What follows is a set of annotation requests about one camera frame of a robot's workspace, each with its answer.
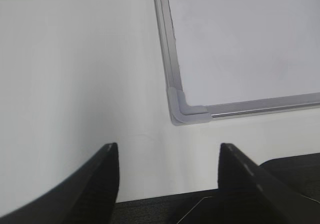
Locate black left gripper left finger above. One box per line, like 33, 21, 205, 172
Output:
0, 143, 119, 224

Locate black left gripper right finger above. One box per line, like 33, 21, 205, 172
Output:
218, 143, 320, 224

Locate white board with grey frame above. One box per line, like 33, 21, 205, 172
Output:
154, 0, 320, 125

